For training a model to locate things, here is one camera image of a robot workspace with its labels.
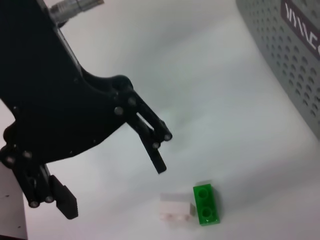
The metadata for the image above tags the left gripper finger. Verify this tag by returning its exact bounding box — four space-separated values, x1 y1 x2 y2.
0 149 80 221
115 86 173 175

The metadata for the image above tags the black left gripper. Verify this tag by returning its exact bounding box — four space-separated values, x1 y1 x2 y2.
0 0 133 163

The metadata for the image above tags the grey-green perforated storage bin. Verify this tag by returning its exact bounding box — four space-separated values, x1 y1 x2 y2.
234 0 320 141

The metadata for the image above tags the white building brick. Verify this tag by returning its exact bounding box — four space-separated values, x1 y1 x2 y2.
159 192 196 222

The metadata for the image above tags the dark green building brick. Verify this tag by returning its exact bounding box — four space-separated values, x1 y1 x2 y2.
192 183 222 227

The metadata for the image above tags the left gripper cable with plug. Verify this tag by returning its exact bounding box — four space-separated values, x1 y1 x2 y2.
49 0 105 13

